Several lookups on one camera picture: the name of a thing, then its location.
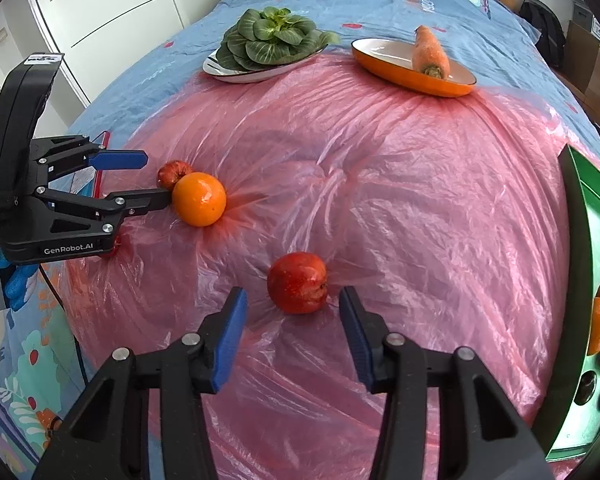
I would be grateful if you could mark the large orange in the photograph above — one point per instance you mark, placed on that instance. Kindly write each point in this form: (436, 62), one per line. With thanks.
(599, 327)

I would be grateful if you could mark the green tray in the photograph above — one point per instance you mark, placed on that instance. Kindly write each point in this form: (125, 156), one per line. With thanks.
(592, 240)

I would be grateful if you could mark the green bok choy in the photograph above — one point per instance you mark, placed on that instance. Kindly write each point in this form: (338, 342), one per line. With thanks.
(270, 37)

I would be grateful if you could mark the pink plastic sheet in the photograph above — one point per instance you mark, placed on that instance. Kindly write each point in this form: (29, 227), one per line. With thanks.
(405, 185)

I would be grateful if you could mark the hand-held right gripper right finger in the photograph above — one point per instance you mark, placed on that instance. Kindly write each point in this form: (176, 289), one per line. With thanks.
(357, 340)

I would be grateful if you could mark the small red apple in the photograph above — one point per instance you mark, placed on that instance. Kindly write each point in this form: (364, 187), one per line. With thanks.
(170, 172)

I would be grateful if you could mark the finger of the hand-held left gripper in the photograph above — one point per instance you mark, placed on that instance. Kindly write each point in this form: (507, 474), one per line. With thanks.
(145, 201)
(120, 160)

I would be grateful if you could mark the person's left hand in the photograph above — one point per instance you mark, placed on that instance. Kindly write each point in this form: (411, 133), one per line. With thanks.
(22, 282)

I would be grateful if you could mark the blue printed bedsheet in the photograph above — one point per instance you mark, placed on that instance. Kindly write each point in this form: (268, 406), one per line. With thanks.
(145, 85)

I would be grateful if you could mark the carrot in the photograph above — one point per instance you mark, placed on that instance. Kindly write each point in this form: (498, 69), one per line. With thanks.
(430, 50)

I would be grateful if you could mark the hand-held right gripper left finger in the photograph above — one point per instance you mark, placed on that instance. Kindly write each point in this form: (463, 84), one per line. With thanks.
(230, 340)

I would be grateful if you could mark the orange oval dish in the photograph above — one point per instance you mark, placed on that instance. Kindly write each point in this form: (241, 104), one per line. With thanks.
(405, 77)

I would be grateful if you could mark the dark purple plum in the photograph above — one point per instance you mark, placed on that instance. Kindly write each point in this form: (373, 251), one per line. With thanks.
(586, 385)

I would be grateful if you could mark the white wardrobe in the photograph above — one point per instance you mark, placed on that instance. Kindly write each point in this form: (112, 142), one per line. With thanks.
(105, 10)

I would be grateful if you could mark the white oval plate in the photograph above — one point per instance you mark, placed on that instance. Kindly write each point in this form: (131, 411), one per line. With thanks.
(230, 76)

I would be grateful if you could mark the black bag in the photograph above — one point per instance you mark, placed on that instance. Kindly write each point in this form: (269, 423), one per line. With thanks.
(542, 30)

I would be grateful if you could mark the red-edged smartphone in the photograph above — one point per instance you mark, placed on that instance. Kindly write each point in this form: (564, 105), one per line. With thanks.
(86, 179)

